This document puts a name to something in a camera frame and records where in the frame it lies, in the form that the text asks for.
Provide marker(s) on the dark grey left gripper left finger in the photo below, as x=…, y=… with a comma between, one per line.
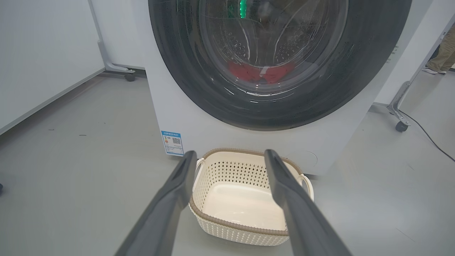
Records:
x=167, y=213

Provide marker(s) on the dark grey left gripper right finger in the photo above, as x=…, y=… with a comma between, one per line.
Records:
x=302, y=220

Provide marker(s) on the red garment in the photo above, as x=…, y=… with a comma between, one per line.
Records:
x=249, y=73

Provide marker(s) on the round dark washing machine door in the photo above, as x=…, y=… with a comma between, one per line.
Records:
x=177, y=53

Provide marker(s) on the cream perforated laundry basket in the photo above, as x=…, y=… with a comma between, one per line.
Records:
x=234, y=202

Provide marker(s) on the white front-load washing machine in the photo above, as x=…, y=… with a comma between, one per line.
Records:
x=185, y=117

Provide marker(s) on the blue energy label sticker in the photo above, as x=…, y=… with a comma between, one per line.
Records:
x=172, y=142

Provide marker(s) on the white partition panel with casters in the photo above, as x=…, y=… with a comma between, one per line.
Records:
x=419, y=42
x=42, y=53

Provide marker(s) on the person in khaki trousers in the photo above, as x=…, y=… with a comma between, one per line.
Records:
x=444, y=53

